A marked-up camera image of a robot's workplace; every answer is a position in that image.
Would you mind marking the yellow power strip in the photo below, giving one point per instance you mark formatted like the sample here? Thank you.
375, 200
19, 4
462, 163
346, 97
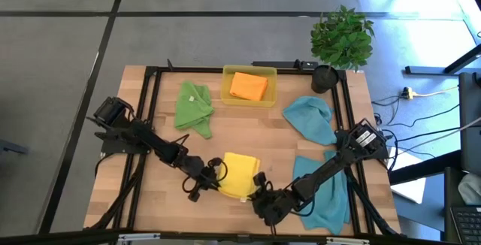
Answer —
407, 93

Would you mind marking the black keyboard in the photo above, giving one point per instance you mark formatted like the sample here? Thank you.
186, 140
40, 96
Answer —
467, 226

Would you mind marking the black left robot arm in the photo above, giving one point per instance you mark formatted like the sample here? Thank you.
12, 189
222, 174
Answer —
143, 136

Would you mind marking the black desk leg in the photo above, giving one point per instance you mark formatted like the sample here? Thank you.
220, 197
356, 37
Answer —
432, 70

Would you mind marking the silver frame bracket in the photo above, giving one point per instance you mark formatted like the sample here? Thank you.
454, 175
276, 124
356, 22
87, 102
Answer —
139, 236
347, 241

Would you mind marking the potted green plant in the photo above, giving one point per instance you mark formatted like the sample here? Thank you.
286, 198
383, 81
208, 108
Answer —
342, 38

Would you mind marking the yellow microfiber towel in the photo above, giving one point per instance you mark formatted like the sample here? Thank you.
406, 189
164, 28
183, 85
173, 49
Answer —
240, 173

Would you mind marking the orange microfiber towel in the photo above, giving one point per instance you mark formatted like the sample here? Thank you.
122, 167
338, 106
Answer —
248, 86

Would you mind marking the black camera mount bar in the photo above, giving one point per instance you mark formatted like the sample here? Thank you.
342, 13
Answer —
278, 64

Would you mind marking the grey white cloth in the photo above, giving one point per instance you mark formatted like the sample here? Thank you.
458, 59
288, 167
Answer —
471, 188

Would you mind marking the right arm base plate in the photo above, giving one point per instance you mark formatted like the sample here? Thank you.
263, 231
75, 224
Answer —
380, 151

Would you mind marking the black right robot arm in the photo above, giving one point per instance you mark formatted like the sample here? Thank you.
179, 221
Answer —
330, 166

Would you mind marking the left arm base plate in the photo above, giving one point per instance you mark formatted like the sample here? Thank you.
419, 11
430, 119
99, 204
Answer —
112, 147

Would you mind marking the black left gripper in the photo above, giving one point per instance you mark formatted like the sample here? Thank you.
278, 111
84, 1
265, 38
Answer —
195, 167

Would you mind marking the green microfiber towel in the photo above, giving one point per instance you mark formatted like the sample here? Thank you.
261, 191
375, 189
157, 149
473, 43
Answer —
191, 109

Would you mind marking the grey computer monitor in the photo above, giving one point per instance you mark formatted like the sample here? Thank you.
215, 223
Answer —
471, 124

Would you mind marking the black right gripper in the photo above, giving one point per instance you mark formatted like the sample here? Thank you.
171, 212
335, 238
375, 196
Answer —
276, 205

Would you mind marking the teal microfiber towel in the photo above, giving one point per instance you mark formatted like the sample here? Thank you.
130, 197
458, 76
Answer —
330, 207
308, 119

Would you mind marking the yellow translucent plastic bin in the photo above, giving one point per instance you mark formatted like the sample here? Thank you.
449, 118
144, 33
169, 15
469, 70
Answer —
225, 87

